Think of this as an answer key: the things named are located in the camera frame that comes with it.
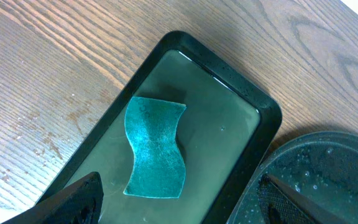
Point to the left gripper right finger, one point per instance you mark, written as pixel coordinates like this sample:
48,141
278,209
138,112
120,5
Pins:
280,204

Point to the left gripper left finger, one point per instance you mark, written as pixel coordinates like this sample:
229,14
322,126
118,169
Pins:
79,203

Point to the green yellow sponge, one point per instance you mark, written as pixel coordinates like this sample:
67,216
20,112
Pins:
151,129

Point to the round black tray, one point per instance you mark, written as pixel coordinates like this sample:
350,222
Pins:
321,166

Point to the black rectangular tray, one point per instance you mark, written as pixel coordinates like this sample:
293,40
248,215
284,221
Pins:
223,135

